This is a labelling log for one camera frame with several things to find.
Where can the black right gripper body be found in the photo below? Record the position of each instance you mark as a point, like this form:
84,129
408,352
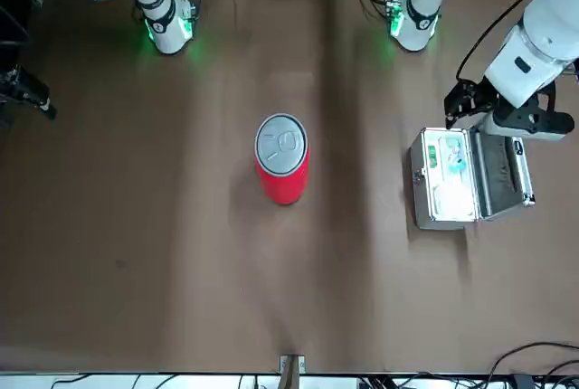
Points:
11,83

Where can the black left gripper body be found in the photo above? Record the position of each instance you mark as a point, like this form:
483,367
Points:
543,122

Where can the red push-button trash can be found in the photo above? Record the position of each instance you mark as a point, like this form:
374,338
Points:
282,185

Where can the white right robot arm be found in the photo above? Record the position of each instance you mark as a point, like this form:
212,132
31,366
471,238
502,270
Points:
169,31

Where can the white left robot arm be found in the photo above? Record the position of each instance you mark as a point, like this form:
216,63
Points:
420,22

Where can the small green packet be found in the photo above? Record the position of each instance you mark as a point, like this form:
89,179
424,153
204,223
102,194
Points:
432,156

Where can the teal item in case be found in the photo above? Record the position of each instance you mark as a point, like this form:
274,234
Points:
458,165

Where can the open aluminium case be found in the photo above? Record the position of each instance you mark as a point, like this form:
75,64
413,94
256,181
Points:
420,190

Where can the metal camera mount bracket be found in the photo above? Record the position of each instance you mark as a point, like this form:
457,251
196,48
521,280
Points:
291,364

